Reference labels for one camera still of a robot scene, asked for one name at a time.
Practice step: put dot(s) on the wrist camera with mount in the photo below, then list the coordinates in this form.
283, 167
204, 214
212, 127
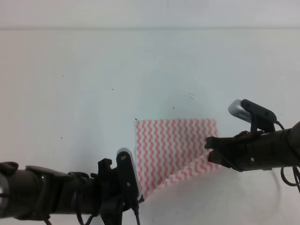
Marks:
258, 116
129, 183

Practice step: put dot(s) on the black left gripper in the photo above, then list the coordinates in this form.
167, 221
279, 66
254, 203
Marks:
110, 203

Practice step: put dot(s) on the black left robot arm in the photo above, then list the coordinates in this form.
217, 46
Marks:
35, 193

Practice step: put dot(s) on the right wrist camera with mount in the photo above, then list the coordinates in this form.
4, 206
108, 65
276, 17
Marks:
258, 116

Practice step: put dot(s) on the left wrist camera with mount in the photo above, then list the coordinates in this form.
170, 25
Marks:
129, 183

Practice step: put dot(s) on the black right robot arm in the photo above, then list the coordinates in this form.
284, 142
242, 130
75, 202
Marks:
256, 151

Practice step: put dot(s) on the pink white wavy-striped towel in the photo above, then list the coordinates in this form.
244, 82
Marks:
171, 151

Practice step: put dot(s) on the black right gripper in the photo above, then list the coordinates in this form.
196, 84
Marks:
237, 152

